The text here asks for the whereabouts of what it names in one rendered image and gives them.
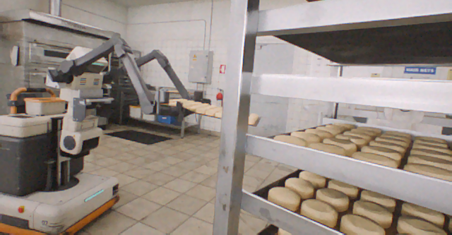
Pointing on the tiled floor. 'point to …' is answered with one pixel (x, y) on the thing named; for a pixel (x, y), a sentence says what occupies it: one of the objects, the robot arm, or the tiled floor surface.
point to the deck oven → (43, 51)
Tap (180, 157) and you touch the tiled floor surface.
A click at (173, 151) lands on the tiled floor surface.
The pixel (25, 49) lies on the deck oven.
